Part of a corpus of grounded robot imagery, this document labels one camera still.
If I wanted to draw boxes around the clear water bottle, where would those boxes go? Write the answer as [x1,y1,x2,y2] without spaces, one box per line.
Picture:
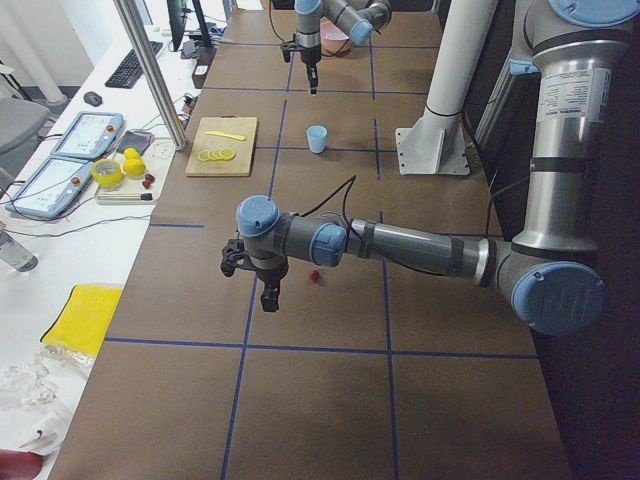
[0,222,38,272]

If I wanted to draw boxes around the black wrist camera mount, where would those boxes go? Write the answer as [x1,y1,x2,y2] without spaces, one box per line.
[220,238,253,278]
[280,40,301,63]

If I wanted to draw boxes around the pink bowl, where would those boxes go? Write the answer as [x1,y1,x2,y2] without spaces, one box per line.
[320,20,352,57]

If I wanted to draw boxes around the aluminium frame post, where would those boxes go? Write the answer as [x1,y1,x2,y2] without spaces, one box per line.
[113,0,188,151]

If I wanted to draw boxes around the whole yellow lemon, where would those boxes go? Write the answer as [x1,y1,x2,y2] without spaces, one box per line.
[122,159,147,178]
[123,147,142,160]

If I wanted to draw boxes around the teach pendant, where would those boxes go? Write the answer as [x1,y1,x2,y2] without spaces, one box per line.
[5,155,94,220]
[53,111,125,160]

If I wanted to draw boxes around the upper teach pendant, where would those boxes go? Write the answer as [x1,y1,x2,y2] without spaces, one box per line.
[53,111,125,160]

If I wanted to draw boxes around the yellow plastic knife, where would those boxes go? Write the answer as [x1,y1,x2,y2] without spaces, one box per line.
[205,130,247,142]

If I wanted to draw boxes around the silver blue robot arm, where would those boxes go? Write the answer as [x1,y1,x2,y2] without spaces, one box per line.
[281,0,392,95]
[221,1,639,335]

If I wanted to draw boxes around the light blue paper cup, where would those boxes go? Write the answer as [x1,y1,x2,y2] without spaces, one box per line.
[306,125,328,154]

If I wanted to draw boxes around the black computer mouse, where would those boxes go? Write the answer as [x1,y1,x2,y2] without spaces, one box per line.
[83,91,103,107]

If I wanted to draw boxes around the dark notebook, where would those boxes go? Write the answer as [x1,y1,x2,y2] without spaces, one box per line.
[116,130,155,154]

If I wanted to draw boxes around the black monitor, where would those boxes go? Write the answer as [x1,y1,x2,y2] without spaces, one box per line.
[167,0,212,51]

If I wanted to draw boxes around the yellow cloth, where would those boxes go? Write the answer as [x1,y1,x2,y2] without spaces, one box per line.
[40,284,123,359]

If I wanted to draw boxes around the wooden cutting board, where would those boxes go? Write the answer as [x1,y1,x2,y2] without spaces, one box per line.
[185,117,258,177]

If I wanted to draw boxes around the yellow tape roll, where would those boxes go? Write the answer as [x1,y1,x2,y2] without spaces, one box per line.
[91,159,125,189]

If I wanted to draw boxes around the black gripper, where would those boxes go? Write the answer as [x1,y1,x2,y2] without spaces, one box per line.
[250,255,289,313]
[297,31,321,95]

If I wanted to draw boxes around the black keyboard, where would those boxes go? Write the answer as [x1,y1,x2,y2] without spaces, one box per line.
[104,50,143,89]

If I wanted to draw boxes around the spare strawberries on desk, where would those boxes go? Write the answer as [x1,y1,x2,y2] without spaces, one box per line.
[142,173,155,190]

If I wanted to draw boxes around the white tray on desk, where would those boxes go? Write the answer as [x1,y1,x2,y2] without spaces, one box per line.
[91,138,176,205]

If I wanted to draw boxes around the lower teach pendant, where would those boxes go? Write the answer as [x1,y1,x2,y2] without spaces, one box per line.
[5,155,94,220]

